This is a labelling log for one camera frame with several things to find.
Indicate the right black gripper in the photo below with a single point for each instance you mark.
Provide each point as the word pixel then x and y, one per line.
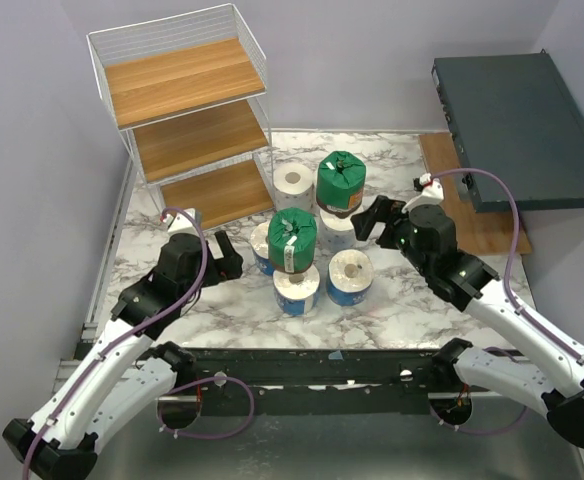
pixel 389 226

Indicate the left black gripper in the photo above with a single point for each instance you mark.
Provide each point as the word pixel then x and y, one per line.
pixel 231 268

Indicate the white patterned roll blue dots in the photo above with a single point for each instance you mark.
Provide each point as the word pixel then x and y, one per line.
pixel 334 233

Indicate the green roll orange label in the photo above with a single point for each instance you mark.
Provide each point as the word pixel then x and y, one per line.
pixel 340 183

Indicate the green roll white label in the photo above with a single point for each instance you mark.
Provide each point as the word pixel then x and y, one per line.
pixel 291 238

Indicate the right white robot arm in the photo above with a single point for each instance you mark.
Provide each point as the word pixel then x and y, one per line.
pixel 551 383

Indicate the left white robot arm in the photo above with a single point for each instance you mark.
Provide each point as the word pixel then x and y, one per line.
pixel 126 368

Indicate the blue wrapped roll left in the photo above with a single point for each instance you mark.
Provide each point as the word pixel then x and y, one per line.
pixel 260 248

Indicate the blue wrapped roll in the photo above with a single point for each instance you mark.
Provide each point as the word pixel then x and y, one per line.
pixel 297 294
pixel 260 248
pixel 350 277

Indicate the blue wrapped roll right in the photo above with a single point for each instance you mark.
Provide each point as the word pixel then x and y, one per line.
pixel 350 277

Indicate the blue wrapped roll centre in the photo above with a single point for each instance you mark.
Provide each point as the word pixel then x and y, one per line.
pixel 297 294

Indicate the wooden board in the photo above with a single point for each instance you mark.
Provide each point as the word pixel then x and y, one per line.
pixel 477 233

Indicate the white patterned roll back left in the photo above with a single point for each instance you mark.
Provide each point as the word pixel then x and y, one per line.
pixel 294 187

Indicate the dark teal metal box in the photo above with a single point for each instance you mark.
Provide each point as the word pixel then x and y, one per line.
pixel 516 128

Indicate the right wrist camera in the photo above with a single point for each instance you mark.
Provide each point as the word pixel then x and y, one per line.
pixel 429 190

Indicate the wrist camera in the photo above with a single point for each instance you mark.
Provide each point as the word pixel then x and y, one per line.
pixel 429 190
pixel 177 223

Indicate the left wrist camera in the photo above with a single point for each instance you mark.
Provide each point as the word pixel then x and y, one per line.
pixel 177 223

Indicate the black mounting rail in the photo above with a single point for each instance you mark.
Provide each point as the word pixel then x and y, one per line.
pixel 278 382

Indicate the white wire wooden shelf unit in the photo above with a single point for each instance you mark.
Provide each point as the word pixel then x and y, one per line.
pixel 189 97

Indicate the aluminium extrusion rail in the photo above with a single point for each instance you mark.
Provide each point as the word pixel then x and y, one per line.
pixel 89 329

